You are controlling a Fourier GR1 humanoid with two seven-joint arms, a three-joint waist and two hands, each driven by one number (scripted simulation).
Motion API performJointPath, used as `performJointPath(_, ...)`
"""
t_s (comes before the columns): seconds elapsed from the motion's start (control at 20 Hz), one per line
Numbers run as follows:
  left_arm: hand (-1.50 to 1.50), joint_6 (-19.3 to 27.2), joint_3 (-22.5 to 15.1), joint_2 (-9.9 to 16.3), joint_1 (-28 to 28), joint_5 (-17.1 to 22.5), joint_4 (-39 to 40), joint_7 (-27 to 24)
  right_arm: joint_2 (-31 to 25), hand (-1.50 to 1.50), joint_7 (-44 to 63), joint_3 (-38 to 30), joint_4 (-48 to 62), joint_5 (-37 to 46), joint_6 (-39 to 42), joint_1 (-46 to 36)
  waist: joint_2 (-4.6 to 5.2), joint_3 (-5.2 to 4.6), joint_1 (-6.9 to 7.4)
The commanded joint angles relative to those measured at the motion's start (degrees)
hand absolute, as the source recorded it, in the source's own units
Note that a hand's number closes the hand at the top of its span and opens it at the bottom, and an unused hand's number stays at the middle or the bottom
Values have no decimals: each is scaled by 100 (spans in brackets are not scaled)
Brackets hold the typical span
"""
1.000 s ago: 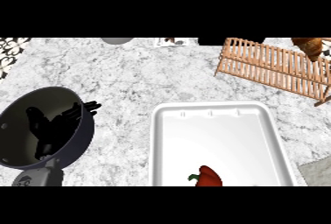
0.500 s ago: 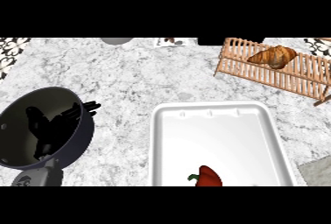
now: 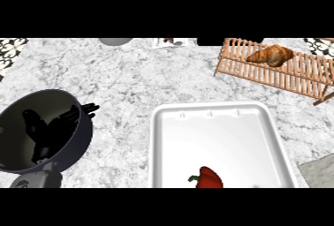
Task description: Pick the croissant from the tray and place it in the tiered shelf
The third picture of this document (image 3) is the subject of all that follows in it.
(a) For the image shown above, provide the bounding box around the small printed white packet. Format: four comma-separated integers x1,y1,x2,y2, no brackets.
151,38,191,49

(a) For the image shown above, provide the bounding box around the grey round object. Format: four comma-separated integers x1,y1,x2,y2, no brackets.
97,38,134,47

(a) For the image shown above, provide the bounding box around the wooden slatted tiered shelf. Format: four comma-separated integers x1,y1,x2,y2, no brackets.
212,38,334,107

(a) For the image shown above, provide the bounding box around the brown croissant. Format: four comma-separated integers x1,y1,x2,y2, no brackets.
245,43,295,68

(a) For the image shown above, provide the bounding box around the dark round bowl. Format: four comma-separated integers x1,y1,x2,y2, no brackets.
0,88,94,175

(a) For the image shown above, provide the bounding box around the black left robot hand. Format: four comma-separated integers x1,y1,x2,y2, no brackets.
21,102,100,166

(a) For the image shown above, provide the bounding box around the red bell pepper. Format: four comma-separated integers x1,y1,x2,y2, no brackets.
185,166,224,189

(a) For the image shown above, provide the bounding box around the white rectangular tray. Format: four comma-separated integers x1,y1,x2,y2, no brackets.
149,101,301,189

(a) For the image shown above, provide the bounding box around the grey stone slab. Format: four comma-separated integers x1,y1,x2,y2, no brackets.
295,154,334,189

